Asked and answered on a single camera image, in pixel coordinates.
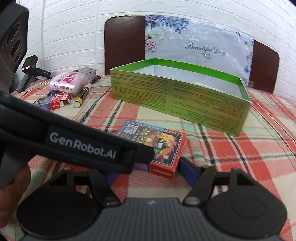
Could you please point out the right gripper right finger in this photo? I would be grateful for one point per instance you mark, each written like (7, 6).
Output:
(201, 180)

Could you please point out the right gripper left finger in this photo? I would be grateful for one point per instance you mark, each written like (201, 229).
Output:
(110, 178)

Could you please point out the blue playing card box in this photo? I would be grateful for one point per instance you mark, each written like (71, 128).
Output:
(168, 146)

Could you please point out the pack of plastic zip bags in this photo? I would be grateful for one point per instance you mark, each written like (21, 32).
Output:
(72, 82)

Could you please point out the person's left hand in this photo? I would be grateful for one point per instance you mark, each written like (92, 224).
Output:
(12, 194)

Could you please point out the plaid bed sheet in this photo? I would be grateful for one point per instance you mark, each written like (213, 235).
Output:
(265, 148)

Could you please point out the red playing card box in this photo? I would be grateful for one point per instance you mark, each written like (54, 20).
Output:
(53, 102)

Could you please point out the black yellow marker pen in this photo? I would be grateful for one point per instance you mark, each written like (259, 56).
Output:
(79, 100)

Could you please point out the green cardboard box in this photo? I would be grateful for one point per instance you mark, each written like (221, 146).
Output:
(194, 93)

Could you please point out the dark brown headboard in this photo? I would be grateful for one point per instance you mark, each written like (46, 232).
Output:
(124, 43)

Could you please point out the floral plastic bedding bag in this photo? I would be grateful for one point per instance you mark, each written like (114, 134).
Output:
(199, 42)

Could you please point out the black handheld camera device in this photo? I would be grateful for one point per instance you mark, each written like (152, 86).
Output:
(31, 73)

